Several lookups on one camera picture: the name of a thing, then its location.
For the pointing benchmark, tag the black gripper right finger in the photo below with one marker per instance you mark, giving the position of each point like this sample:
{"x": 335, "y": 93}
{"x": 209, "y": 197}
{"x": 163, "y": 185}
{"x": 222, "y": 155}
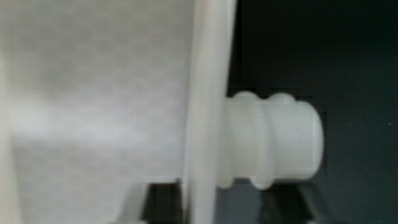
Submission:
{"x": 282, "y": 209}

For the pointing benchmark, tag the white cabinet body box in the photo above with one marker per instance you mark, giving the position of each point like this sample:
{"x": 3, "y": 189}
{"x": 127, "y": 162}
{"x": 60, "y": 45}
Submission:
{"x": 119, "y": 117}

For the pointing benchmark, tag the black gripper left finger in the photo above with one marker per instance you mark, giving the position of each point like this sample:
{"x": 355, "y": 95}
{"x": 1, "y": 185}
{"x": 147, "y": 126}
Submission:
{"x": 161, "y": 211}

